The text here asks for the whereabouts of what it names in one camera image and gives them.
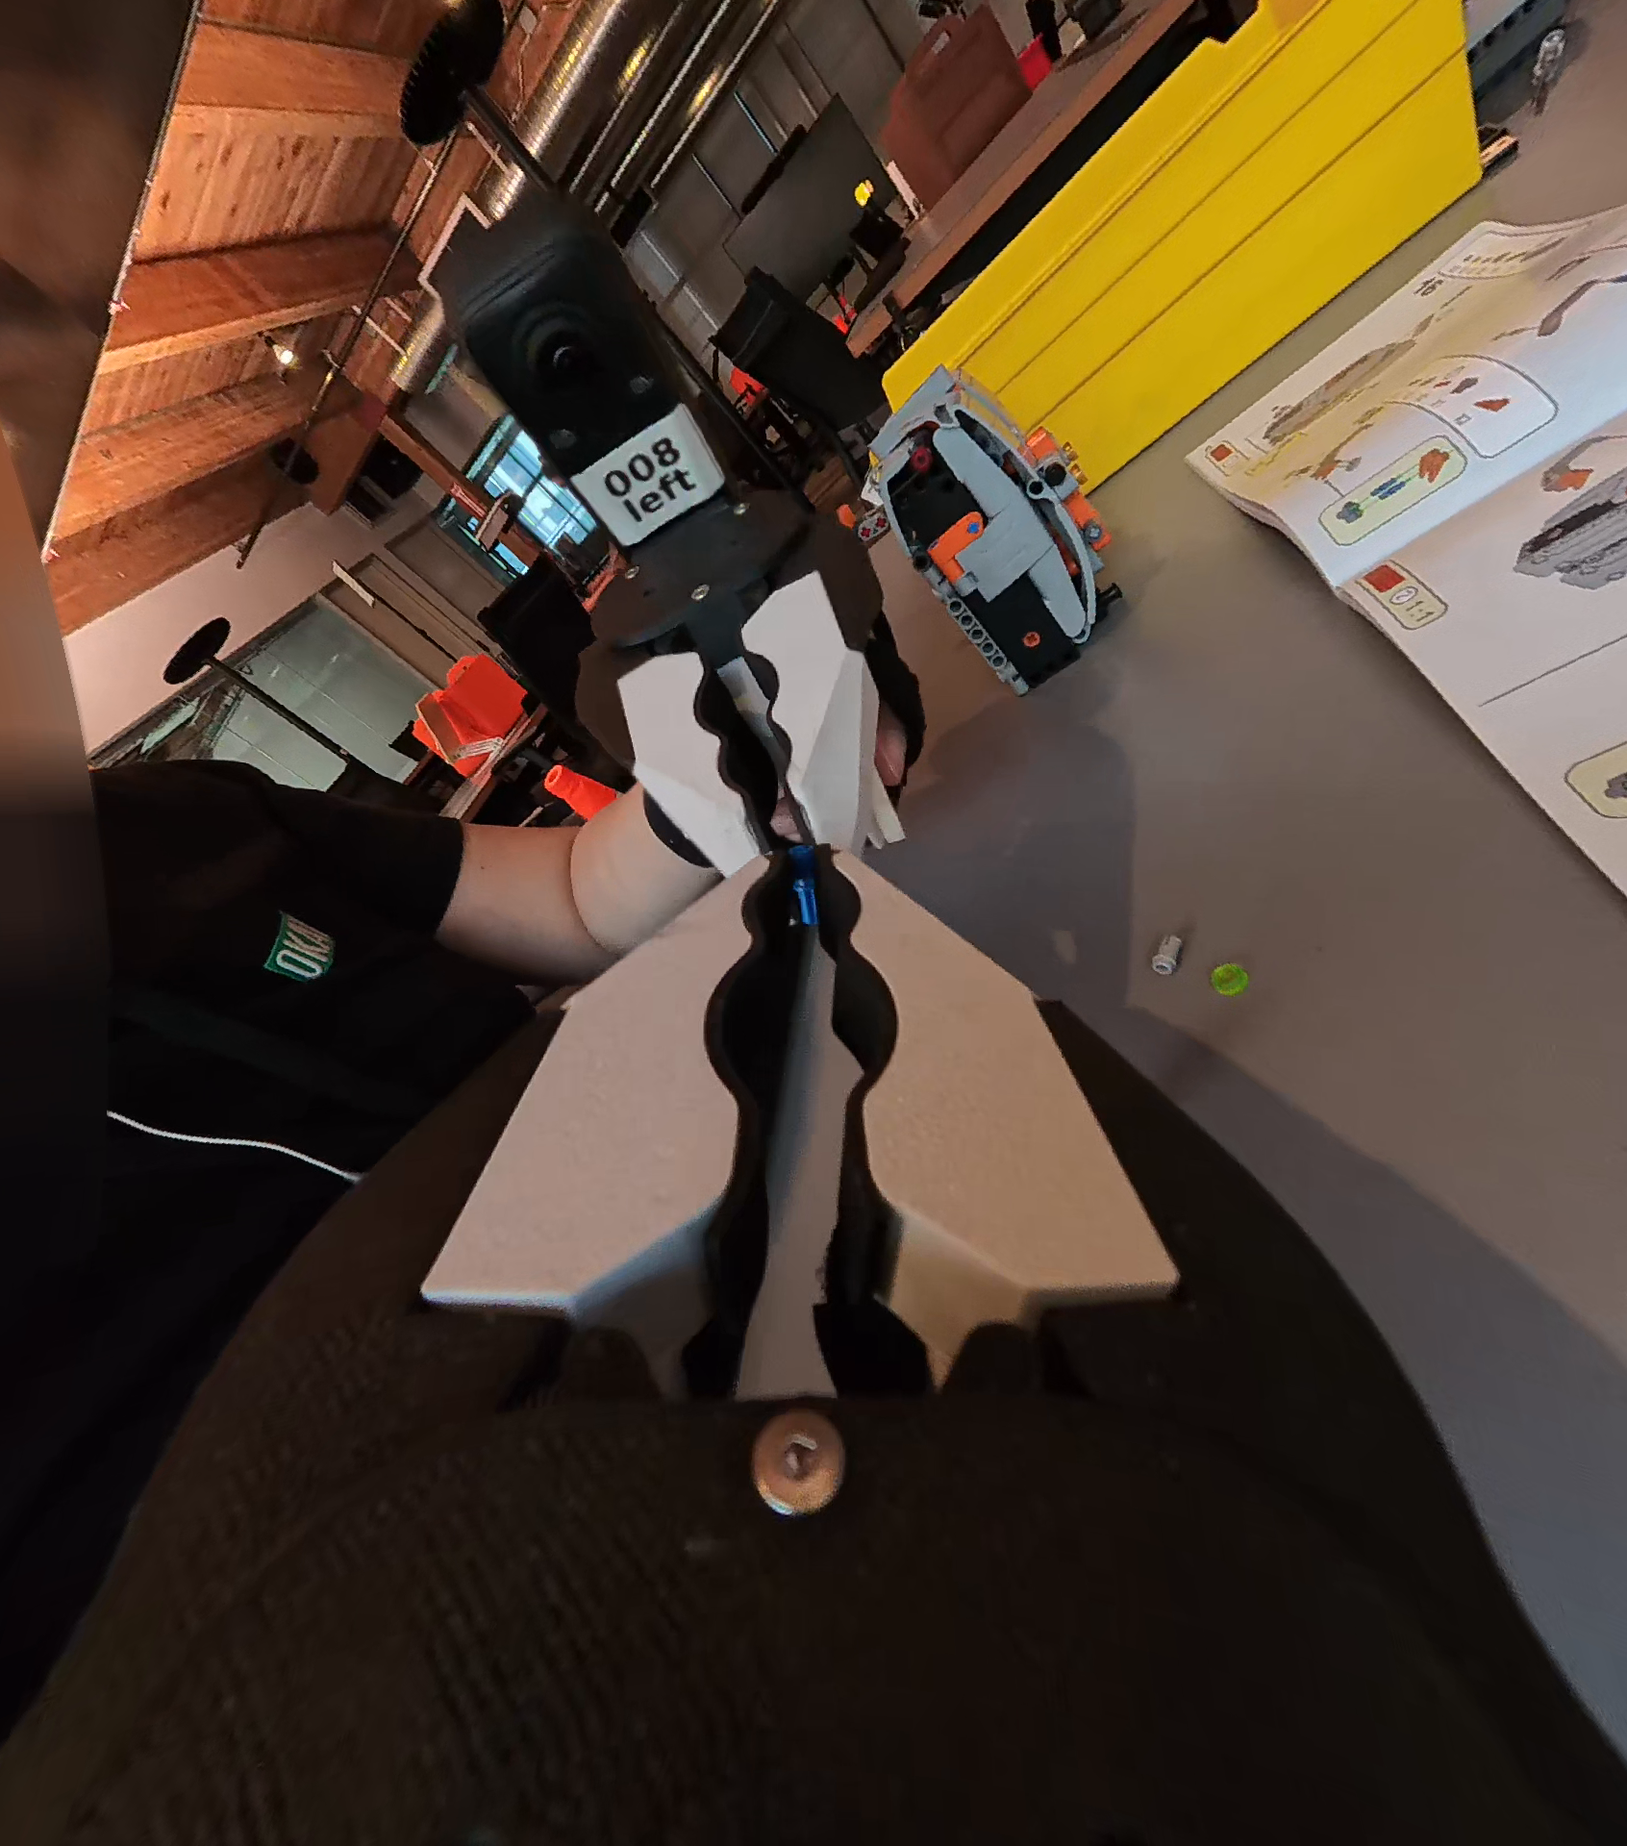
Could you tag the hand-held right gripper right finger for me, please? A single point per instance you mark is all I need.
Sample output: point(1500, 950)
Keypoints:
point(1000, 1154)

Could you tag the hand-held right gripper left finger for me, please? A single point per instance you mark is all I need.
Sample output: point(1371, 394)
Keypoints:
point(596, 1154)

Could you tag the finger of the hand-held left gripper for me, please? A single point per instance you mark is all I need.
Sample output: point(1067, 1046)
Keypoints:
point(834, 705)
point(669, 734)

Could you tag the blue connector pin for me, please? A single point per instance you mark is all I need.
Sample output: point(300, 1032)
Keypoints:
point(800, 882)

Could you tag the person's left forearm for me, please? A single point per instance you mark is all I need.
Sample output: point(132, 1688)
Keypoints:
point(525, 902)

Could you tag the grey desk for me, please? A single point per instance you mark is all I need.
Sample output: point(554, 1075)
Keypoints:
point(1332, 1154)

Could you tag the person's left hand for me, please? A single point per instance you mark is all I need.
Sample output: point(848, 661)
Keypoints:
point(884, 752)

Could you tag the orange traffic cone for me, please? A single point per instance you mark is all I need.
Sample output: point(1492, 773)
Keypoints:
point(579, 796)

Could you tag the grey orange toy robot assembly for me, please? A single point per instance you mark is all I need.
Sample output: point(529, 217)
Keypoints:
point(986, 532)

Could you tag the person's black shirt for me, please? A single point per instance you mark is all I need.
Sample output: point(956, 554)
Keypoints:
point(250, 894)

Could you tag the yellow storage bin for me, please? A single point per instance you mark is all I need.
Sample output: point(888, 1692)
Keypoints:
point(1188, 244)

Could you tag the open instruction manual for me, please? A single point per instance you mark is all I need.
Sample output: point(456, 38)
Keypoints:
point(1548, 648)

